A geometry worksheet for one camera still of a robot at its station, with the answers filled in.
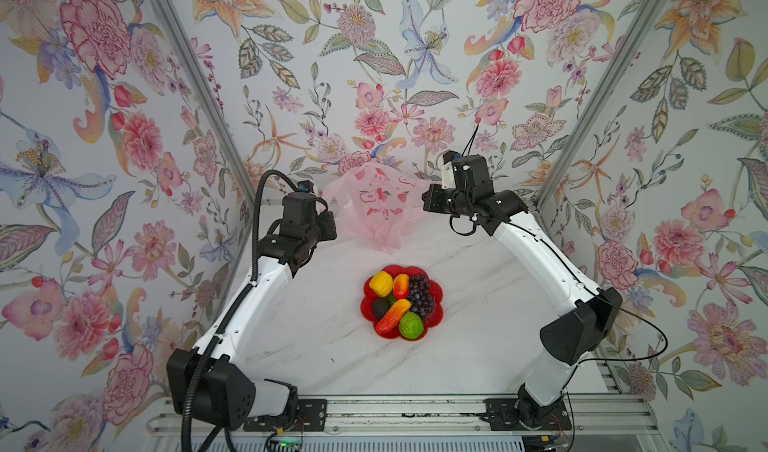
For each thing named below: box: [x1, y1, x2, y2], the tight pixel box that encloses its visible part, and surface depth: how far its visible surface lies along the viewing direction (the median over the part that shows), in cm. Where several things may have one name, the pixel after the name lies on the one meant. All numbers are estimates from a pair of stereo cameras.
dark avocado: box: [372, 297, 391, 320], surface depth 90 cm
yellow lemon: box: [369, 271, 393, 297], surface depth 92 cm
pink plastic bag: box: [319, 162, 430, 253], surface depth 92 cm
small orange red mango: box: [393, 273, 409, 300], surface depth 90 cm
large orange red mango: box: [375, 298, 411, 334], surface depth 85 cm
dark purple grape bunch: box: [409, 274, 436, 321], surface depth 90 cm
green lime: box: [399, 311, 424, 340], surface depth 82 cm
